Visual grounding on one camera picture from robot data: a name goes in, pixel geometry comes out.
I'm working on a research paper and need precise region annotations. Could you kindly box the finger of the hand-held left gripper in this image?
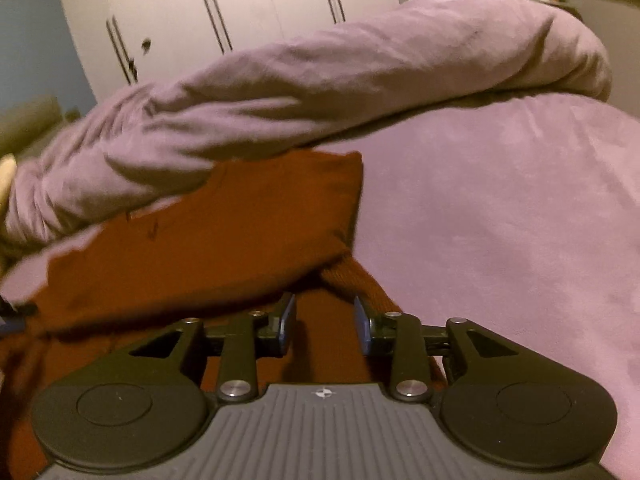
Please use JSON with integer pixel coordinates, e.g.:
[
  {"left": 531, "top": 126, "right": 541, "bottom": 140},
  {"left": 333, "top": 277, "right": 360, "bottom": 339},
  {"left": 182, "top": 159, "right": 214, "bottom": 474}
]
[{"left": 0, "top": 296, "right": 37, "bottom": 336}]

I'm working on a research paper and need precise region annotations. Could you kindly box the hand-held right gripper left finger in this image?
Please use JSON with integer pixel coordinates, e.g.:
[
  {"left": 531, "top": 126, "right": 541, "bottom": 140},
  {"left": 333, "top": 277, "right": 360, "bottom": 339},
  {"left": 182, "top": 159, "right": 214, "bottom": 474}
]
[{"left": 107, "top": 292, "right": 297, "bottom": 404}]

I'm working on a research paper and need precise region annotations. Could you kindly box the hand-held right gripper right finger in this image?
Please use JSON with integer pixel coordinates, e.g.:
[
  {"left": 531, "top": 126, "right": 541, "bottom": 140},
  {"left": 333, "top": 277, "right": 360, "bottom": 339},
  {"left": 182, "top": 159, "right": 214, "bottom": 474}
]
[{"left": 353, "top": 296, "right": 531, "bottom": 403}]

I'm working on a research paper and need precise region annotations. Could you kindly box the rust brown garment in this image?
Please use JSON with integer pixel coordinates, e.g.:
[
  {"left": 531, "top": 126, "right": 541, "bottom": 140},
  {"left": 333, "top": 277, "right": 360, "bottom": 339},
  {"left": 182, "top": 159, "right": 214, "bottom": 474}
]
[{"left": 0, "top": 150, "right": 448, "bottom": 480}]

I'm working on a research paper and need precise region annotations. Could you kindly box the cream pillow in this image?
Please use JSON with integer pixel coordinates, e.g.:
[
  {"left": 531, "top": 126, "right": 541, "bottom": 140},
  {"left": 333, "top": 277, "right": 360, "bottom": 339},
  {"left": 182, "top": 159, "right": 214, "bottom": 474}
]
[{"left": 0, "top": 155, "right": 18, "bottom": 241}]

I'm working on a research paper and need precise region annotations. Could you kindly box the purple bed sheet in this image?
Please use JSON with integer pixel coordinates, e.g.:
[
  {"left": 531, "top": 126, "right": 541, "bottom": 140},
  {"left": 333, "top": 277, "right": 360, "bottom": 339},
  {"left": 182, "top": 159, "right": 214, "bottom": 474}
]
[{"left": 0, "top": 92, "right": 640, "bottom": 480}]

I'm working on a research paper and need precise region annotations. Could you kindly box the olive yellow pillow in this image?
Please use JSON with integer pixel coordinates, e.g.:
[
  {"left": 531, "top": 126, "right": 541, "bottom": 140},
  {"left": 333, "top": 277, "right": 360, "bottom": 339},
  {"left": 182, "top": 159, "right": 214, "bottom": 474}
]
[{"left": 0, "top": 94, "right": 63, "bottom": 158}]

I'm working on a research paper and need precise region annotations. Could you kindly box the purple duvet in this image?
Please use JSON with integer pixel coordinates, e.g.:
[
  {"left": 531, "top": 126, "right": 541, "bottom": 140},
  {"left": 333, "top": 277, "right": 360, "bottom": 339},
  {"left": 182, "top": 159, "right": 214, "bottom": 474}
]
[{"left": 5, "top": 0, "right": 613, "bottom": 248}]

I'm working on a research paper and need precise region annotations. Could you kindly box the white wardrobe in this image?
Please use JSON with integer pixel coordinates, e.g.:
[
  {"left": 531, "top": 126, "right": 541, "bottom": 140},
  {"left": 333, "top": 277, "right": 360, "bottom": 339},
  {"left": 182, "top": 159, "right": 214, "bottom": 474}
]
[{"left": 52, "top": 0, "right": 408, "bottom": 86}]

